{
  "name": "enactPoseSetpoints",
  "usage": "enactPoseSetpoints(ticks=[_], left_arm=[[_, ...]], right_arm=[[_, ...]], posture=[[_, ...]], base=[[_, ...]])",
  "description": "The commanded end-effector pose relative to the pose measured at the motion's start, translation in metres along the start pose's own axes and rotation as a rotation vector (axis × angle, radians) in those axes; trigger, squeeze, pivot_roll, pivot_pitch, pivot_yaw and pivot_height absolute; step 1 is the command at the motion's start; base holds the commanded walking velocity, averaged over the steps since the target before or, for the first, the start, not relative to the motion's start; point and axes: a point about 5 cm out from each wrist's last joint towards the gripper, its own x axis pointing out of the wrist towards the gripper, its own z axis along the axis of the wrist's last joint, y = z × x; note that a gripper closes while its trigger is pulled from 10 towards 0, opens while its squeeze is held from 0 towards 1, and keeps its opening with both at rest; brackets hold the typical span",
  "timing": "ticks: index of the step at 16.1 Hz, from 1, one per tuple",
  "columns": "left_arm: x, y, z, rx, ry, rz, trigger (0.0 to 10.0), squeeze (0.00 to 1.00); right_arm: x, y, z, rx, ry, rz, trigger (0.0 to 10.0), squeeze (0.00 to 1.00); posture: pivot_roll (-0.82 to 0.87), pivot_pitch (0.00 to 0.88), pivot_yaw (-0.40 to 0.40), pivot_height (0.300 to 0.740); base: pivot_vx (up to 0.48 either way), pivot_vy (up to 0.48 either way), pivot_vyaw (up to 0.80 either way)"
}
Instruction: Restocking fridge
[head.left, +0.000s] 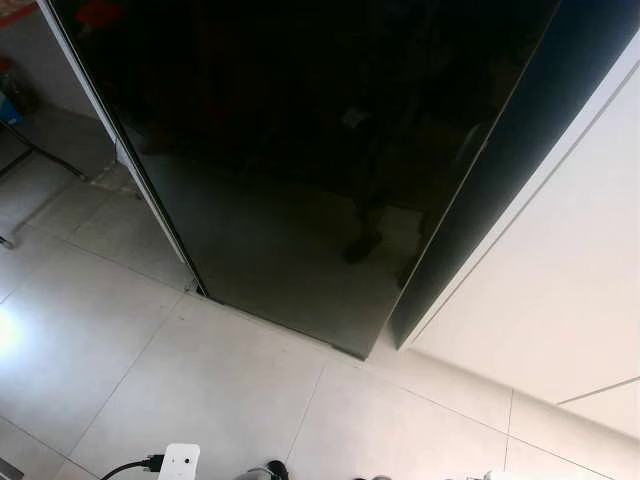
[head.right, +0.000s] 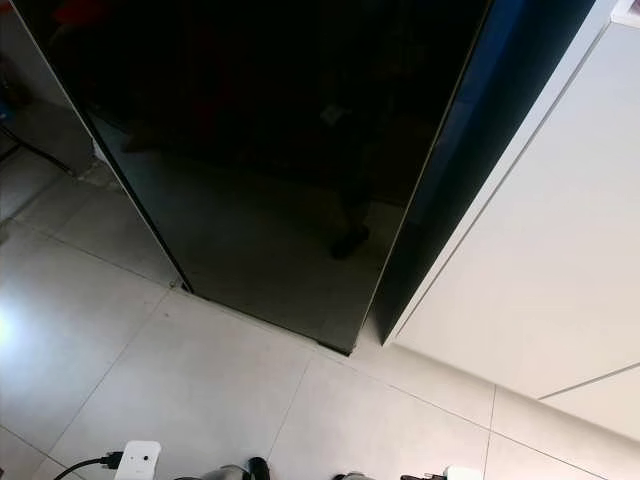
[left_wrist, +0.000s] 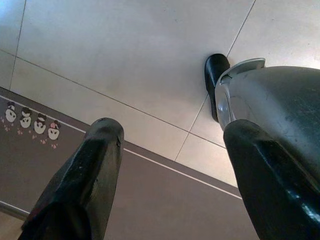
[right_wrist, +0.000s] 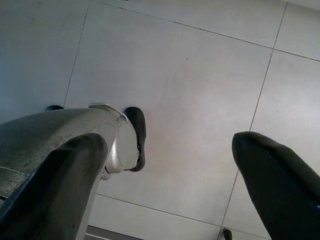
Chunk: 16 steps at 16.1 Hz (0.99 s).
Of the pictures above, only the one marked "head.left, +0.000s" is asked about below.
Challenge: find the black glass fridge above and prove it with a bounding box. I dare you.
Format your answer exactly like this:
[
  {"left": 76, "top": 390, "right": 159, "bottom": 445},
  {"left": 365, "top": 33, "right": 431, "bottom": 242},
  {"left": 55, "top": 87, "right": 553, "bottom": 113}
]
[{"left": 38, "top": 0, "right": 640, "bottom": 361}]

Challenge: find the grey robot left leg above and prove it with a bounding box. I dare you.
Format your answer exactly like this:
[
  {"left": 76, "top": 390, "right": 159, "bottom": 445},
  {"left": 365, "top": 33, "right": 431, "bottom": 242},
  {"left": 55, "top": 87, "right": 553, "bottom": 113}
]
[{"left": 235, "top": 460, "right": 291, "bottom": 480}]

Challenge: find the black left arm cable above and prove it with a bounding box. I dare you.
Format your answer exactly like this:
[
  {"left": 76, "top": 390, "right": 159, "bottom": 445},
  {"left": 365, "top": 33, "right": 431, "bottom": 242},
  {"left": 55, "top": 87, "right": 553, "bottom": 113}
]
[{"left": 100, "top": 455, "right": 166, "bottom": 480}]

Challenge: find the black metal furniture leg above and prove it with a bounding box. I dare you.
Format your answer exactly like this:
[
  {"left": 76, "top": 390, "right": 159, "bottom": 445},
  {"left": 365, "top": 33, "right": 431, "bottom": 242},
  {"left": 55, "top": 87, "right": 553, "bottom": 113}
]
[{"left": 0, "top": 125, "right": 89, "bottom": 183}]

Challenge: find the blue plastic item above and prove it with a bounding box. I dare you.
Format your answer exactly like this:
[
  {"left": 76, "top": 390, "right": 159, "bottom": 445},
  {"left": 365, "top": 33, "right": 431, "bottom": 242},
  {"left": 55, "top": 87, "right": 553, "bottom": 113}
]
[{"left": 0, "top": 58, "right": 23, "bottom": 126}]

